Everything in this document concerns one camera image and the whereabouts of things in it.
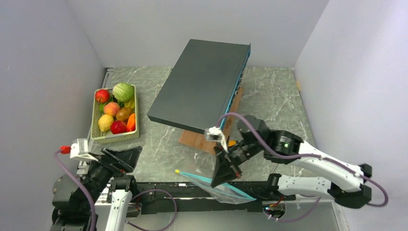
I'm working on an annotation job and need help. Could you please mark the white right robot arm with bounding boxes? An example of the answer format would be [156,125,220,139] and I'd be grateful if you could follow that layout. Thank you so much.
[204,115,372,209]

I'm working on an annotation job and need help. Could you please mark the orange peach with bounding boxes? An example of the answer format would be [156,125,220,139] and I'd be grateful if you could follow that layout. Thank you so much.
[103,102,121,117]

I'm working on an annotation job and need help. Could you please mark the wooden board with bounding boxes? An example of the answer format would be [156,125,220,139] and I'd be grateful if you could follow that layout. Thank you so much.
[178,87,244,155]

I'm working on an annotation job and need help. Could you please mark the orange carrot piece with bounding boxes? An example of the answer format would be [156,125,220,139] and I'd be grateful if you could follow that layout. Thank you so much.
[127,113,136,132]

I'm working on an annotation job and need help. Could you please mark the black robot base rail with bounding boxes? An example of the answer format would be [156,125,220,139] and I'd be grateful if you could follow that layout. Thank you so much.
[130,181,281,215]

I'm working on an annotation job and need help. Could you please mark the pale green plastic basket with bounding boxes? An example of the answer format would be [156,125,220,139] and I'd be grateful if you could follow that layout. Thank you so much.
[90,83,140,143]

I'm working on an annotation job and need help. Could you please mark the brown kiwi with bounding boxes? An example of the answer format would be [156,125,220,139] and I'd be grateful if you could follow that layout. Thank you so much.
[115,107,134,122]

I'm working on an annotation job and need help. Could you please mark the clear zip bag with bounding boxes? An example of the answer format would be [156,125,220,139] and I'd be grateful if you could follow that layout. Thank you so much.
[174,159,257,205]

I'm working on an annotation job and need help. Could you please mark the grey network switch box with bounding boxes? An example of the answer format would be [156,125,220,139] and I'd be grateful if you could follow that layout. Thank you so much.
[147,39,251,134]

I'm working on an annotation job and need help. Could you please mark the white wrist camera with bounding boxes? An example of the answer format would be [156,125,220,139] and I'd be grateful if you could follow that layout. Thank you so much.
[60,138,98,162]
[204,127,228,152]

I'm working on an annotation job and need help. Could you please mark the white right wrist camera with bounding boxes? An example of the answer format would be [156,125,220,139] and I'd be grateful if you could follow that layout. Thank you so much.
[204,127,228,152]

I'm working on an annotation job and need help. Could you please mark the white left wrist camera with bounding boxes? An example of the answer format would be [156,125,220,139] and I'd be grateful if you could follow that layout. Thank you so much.
[60,138,98,162]

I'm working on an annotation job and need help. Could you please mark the yellow lemon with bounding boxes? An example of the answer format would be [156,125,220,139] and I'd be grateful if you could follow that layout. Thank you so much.
[98,114,115,132]

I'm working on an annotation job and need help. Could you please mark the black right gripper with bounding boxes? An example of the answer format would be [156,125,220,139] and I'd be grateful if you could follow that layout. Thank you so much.
[210,139,264,186]

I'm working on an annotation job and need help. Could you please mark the red apple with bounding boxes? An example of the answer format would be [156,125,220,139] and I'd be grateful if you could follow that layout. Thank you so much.
[94,89,111,103]

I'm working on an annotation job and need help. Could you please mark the green cabbage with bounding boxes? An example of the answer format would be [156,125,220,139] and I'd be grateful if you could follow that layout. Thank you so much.
[112,83,134,103]

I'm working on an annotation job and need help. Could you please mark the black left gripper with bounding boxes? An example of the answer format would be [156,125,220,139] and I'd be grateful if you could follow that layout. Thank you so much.
[80,145,141,209]

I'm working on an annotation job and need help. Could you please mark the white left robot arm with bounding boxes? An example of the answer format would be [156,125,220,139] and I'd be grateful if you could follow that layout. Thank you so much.
[51,146,142,231]

